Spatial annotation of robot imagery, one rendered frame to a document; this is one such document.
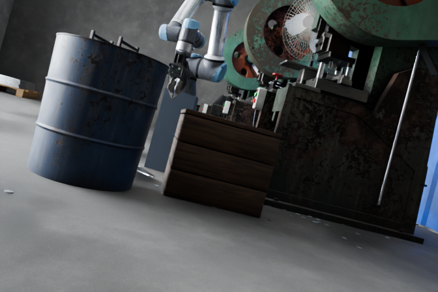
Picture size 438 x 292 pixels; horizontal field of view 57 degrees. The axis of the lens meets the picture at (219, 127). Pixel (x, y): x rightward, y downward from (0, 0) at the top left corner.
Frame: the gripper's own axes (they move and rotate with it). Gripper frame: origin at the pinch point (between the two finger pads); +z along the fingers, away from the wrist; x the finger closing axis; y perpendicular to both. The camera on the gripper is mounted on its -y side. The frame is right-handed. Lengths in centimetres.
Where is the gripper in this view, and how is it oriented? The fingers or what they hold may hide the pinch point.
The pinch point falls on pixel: (173, 96)
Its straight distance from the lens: 184.8
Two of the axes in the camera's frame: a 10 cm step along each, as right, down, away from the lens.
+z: -2.6, 9.7, -0.1
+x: 9.5, 2.5, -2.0
